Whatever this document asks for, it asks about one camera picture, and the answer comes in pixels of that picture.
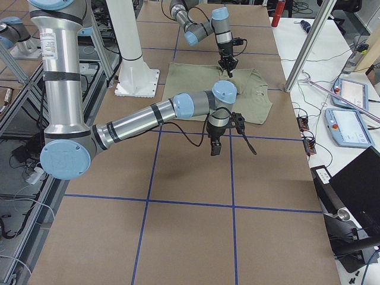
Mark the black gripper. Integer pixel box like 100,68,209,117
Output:
206,119,231,156
217,40,238,78

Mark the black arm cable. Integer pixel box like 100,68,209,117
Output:
161,106,258,156

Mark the olive green long-sleeve shirt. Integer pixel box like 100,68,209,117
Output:
162,62,273,125

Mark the white pedestal column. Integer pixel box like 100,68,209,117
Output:
106,0,143,61

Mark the lower teach pendant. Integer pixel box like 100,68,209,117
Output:
324,108,375,148

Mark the teach pendant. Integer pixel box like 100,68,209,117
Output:
324,108,375,148
332,78,369,110

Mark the red bottle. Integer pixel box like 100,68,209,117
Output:
271,0,286,27

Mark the upper teach pendant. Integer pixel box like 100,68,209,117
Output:
332,78,369,110

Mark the black laptop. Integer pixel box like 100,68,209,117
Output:
330,146,379,236

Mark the orange circuit board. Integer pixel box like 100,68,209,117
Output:
296,116,309,132
303,137,316,156

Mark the orange circuit board lower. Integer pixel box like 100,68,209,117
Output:
303,137,316,156

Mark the dark blue tool on table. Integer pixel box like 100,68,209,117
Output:
299,20,311,33

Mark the aluminium frame post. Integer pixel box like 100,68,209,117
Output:
284,0,337,93

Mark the white metal pedestal base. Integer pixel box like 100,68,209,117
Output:
115,66,160,98

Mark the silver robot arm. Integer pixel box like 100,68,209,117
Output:
28,1,238,181
169,1,243,77

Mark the orange circuit board upper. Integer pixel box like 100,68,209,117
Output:
296,116,309,132

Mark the black stand with metal cup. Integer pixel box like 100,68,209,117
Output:
311,166,379,273

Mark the grey robot joint background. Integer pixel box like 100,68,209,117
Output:
1,16,41,59

